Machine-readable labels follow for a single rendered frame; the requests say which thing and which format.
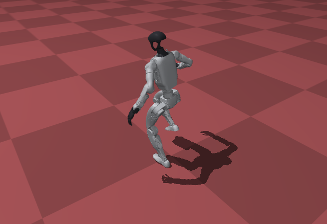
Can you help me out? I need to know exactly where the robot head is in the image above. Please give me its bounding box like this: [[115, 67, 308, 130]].
[[148, 31, 169, 57]]

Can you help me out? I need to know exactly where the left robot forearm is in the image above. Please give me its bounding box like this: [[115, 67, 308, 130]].
[[133, 84, 149, 111]]

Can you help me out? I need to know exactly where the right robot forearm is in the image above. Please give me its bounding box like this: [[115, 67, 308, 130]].
[[177, 62, 187, 69]]

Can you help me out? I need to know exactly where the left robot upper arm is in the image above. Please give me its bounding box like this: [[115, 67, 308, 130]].
[[145, 59, 157, 94]]

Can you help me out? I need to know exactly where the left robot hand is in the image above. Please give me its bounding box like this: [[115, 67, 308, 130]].
[[128, 108, 139, 126]]

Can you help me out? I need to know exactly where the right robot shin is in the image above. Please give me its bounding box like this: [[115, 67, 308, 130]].
[[162, 110, 175, 127]]

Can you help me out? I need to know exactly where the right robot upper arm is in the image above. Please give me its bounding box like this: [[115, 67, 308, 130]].
[[171, 51, 193, 67]]

